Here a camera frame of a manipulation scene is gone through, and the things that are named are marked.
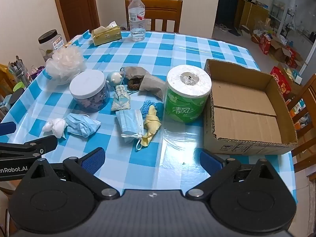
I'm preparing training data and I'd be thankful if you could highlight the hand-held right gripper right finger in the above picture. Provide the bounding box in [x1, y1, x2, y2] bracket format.
[185, 150, 284, 199]

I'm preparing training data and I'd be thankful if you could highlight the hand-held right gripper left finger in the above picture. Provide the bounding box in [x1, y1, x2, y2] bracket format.
[22, 147, 121, 201]

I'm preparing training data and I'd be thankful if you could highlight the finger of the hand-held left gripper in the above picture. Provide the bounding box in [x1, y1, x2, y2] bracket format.
[0, 135, 58, 157]
[0, 122, 17, 137]

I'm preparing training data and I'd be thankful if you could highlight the white balled cloth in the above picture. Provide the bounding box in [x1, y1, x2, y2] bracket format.
[42, 118, 67, 139]

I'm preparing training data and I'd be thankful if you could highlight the blue face mask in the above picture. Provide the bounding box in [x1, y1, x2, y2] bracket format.
[116, 109, 144, 151]
[65, 113, 101, 138]

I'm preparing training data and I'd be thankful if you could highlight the cardboard box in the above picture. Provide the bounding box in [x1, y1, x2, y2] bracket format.
[203, 59, 298, 155]
[269, 38, 304, 68]

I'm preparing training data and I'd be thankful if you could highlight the yellow cleaning cloth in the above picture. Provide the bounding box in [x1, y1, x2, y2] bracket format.
[139, 105, 161, 147]

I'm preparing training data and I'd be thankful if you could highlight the white mesh bath pouf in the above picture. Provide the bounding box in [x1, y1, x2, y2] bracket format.
[45, 46, 87, 86]

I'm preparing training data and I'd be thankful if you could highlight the grey cloth pouch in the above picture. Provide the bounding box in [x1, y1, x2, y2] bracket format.
[139, 73, 166, 102]
[123, 66, 149, 79]

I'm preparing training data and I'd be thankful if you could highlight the glass pen holder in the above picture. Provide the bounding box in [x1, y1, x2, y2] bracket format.
[7, 55, 31, 89]

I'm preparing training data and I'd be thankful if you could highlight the blue sachet with tassel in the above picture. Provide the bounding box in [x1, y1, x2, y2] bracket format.
[111, 67, 159, 119]

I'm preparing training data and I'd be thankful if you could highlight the green-wrapped toilet paper roll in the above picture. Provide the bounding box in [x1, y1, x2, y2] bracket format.
[166, 64, 212, 123]

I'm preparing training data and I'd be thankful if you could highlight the clear jar with white lid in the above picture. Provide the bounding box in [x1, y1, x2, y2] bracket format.
[69, 70, 110, 113]

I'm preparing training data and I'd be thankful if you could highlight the small round blue-white figurine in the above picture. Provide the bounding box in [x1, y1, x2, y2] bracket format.
[107, 71, 123, 87]

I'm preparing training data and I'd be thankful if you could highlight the clear jar with black lid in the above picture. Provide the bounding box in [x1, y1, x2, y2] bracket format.
[38, 30, 65, 62]

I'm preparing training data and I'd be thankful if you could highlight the red printed box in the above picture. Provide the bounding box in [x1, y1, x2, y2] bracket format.
[270, 66, 292, 99]

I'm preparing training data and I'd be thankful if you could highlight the blue checked tablecloth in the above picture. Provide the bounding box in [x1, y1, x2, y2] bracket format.
[0, 30, 297, 198]

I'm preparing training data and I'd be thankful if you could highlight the yellow tissue pack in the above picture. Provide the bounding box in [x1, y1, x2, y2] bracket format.
[91, 21, 122, 46]

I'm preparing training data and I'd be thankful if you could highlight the red bag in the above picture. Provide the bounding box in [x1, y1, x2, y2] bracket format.
[258, 33, 272, 55]

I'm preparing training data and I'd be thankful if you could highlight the open cardboard box on floor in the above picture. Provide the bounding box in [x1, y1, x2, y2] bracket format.
[269, 38, 304, 68]

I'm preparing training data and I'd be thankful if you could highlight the brown wooden door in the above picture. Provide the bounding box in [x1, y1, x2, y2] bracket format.
[51, 0, 100, 41]

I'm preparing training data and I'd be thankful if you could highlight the clear plastic water bottle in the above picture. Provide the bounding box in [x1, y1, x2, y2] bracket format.
[128, 0, 146, 42]

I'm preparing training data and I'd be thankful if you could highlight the yellow cabinet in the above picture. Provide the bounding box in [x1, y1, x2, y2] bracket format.
[241, 0, 269, 31]

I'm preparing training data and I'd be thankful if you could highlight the brown bead bracelet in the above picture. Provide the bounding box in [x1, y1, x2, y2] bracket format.
[127, 78, 142, 90]

